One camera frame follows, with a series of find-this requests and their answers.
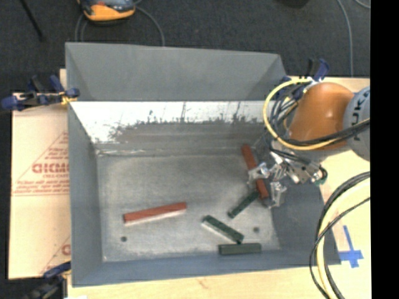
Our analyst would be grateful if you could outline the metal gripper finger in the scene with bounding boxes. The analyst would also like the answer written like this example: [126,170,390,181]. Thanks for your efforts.
[268,181,288,209]
[248,162,271,188]

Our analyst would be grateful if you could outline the red-brown flat block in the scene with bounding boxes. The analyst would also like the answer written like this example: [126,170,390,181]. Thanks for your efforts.
[241,143,269,200]
[122,201,188,227]

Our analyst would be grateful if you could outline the dark green flat block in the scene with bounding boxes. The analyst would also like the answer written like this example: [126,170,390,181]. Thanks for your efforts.
[227,191,260,219]
[200,214,245,244]
[218,242,262,256]

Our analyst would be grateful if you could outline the grey metal bin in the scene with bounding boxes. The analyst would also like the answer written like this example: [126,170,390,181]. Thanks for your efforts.
[64,42,341,287]

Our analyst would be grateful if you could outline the brown cardboard board red print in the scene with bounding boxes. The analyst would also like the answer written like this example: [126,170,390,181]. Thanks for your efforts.
[7,104,72,280]

